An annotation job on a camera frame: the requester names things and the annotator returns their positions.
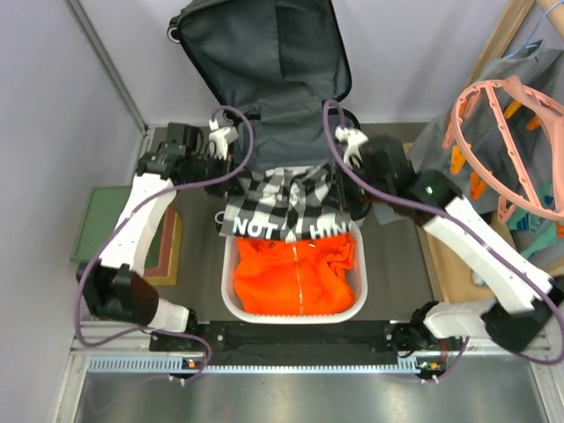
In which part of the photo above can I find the black white checked shirt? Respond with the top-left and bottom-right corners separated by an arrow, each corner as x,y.
219,164 -> 352,242

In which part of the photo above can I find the green drawer box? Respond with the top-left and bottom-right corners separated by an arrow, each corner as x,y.
70,186 -> 183,286

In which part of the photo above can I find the white black space suitcase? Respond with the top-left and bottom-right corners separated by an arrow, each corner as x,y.
168,1 -> 368,221

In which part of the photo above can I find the orange garment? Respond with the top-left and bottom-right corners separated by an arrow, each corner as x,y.
234,234 -> 356,315

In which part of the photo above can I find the white plastic basket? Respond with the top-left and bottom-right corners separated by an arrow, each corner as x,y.
221,221 -> 368,325

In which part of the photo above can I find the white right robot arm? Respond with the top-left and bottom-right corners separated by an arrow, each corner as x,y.
346,137 -> 563,353

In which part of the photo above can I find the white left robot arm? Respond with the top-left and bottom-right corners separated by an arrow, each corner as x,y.
77,120 -> 239,333

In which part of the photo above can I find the grey shirt on hanger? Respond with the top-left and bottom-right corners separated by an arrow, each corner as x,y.
374,39 -> 564,226

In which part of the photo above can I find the pink round clip hanger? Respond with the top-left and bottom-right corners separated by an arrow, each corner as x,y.
442,76 -> 563,223

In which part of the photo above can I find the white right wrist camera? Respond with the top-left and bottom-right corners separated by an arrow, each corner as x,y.
335,126 -> 368,168

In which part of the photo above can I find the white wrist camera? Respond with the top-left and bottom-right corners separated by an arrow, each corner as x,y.
209,127 -> 239,160
335,126 -> 368,168

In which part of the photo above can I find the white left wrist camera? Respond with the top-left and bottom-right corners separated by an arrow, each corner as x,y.
209,127 -> 239,160

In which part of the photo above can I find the wooden clothes rack frame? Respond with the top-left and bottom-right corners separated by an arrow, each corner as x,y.
398,0 -> 564,305

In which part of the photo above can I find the light blue wire hanger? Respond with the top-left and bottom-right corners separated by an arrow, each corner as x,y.
503,12 -> 550,60

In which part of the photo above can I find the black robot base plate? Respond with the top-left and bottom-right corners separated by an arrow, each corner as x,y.
149,319 -> 446,367

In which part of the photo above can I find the aluminium rail frame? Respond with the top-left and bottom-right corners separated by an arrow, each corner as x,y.
55,322 -> 563,422

